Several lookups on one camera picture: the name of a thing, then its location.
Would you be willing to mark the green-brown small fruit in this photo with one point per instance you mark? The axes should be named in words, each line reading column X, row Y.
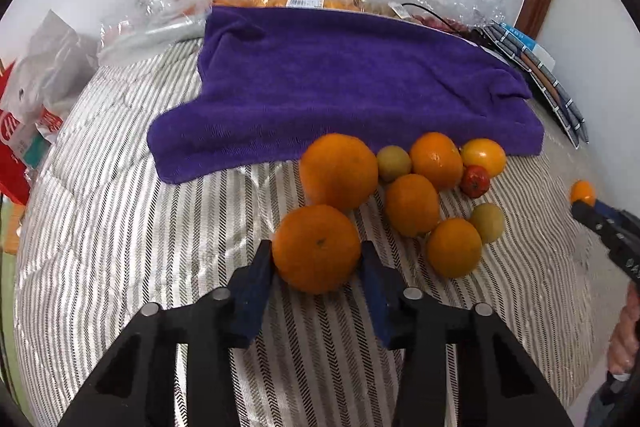
column 393, row 162
column 488, row 219

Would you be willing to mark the blue tissue pack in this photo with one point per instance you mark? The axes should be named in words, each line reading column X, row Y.
column 540, row 52

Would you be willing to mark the right hand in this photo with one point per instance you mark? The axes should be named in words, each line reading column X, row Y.
column 624, row 343

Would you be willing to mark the grey plaid cloth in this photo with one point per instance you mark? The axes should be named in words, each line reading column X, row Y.
column 507, row 41

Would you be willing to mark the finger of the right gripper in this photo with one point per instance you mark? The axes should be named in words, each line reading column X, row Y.
column 588, row 216
column 623, row 218

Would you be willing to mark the striped quilt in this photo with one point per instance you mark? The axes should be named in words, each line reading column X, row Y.
column 103, row 236

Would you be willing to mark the purple towel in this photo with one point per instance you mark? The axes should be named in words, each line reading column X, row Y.
column 275, row 79

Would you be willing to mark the yellow-orange oval fruit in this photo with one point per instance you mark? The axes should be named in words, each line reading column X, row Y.
column 484, row 153

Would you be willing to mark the large orange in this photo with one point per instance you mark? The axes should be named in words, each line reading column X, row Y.
column 316, row 249
column 338, row 170

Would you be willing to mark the small red tomato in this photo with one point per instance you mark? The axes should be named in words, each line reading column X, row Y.
column 475, row 181

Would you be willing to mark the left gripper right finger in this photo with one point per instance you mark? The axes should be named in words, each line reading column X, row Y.
column 499, row 384

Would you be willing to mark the medium orange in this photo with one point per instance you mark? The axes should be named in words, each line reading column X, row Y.
column 454, row 248
column 437, row 158
column 412, row 205

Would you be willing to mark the medium orange top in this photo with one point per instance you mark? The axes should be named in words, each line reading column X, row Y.
column 437, row 158

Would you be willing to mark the red paper bag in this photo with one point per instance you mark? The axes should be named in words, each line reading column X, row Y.
column 23, row 147

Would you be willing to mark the white plastic bag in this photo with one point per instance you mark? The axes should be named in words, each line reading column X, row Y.
column 48, row 78

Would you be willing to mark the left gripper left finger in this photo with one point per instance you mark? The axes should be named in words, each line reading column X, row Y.
column 133, row 384

